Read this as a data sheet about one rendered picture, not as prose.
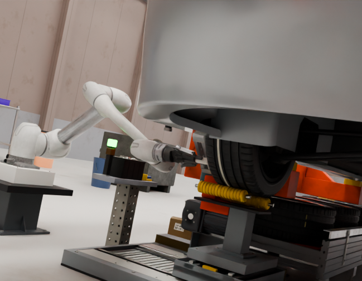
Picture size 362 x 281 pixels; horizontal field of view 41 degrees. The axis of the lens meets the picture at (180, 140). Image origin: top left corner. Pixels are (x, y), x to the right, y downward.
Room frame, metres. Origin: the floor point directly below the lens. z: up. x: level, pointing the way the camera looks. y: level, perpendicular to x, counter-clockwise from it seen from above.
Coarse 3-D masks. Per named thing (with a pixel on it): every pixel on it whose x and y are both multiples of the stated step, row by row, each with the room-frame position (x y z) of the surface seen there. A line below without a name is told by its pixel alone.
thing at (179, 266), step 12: (180, 264) 2.25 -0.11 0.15; (192, 264) 2.22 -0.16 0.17; (204, 264) 2.29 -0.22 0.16; (180, 276) 2.25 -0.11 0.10; (192, 276) 2.21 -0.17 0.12; (204, 276) 2.18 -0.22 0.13; (216, 276) 2.15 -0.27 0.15; (228, 276) 2.12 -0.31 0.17; (240, 276) 2.17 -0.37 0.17; (252, 276) 2.28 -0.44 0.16; (264, 276) 2.27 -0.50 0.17; (276, 276) 2.40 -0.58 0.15
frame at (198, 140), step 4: (192, 136) 2.26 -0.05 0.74; (196, 136) 2.25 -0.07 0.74; (200, 136) 2.24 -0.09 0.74; (204, 136) 2.24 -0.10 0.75; (196, 140) 2.27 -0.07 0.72; (200, 140) 2.26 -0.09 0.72; (204, 140) 2.24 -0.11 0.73; (196, 144) 2.29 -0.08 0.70; (200, 144) 2.31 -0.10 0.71; (204, 144) 2.26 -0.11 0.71; (196, 148) 2.31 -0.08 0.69; (200, 148) 2.31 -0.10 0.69; (204, 148) 2.28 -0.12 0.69; (200, 152) 2.32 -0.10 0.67; (204, 152) 2.29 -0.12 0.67; (204, 156) 2.36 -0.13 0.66; (200, 164) 2.37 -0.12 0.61; (204, 164) 2.37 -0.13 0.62; (204, 168) 2.37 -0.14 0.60; (208, 168) 2.36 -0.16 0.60; (204, 172) 2.39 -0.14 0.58; (208, 172) 2.38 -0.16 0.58
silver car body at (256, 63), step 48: (192, 0) 1.36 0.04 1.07; (240, 0) 1.26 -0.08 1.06; (288, 0) 1.19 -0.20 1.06; (336, 0) 1.12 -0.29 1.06; (144, 48) 1.59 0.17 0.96; (192, 48) 1.39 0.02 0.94; (240, 48) 1.29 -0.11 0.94; (288, 48) 1.21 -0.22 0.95; (336, 48) 1.15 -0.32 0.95; (144, 96) 1.58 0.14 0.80; (192, 96) 1.42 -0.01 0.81; (240, 96) 1.32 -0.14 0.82; (288, 96) 1.24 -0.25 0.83; (336, 96) 1.17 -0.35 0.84; (288, 144) 2.04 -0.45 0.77; (336, 144) 2.83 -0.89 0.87
